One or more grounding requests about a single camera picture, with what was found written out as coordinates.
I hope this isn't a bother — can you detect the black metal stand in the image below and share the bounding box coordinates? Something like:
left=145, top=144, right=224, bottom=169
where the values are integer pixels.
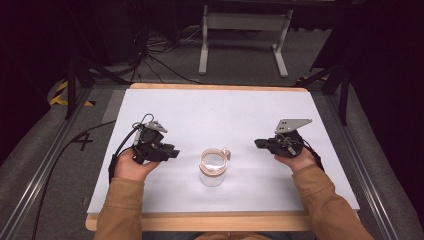
left=293, top=64, right=351, bottom=127
left=65, top=6, right=131, bottom=120

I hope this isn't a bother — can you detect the clear glass jar with lid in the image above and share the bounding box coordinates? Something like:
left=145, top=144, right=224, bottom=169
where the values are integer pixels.
left=198, top=147, right=232, bottom=188

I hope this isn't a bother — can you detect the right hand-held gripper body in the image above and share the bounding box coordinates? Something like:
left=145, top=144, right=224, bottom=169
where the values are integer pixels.
left=266, top=118, right=314, bottom=158

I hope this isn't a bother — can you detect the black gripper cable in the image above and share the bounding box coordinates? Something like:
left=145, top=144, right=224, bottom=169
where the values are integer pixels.
left=30, top=113, right=156, bottom=240
left=279, top=133, right=325, bottom=172

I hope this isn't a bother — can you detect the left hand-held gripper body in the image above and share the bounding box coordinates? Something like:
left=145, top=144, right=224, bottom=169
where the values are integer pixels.
left=131, top=120, right=169, bottom=165

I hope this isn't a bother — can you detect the person's right hand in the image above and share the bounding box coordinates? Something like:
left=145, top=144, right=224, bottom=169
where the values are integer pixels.
left=273, top=146, right=318, bottom=174

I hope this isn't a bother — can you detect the white metal table frame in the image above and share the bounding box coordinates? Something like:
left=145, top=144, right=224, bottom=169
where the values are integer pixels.
left=198, top=4, right=294, bottom=79

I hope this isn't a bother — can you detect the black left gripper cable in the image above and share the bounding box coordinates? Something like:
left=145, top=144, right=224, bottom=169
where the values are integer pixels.
left=30, top=113, right=156, bottom=240

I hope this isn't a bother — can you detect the person's left hand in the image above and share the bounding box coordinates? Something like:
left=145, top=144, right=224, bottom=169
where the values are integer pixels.
left=114, top=147, right=161, bottom=183

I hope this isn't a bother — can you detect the aluminium rail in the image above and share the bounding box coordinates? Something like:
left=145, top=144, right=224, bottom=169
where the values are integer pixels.
left=0, top=87, right=94, bottom=240
left=326, top=94, right=401, bottom=240

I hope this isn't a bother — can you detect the white mat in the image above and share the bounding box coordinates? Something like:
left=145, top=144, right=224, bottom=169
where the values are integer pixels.
left=87, top=88, right=361, bottom=215

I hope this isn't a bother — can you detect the bundle of floor cables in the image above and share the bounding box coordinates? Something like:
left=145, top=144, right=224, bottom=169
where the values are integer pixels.
left=129, top=23, right=208, bottom=86

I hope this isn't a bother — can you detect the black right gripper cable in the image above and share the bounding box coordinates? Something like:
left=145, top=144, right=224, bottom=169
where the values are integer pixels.
left=279, top=133, right=325, bottom=172

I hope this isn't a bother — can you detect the yellow black floor tape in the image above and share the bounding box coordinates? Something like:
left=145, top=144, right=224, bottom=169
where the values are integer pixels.
left=49, top=81, right=97, bottom=108

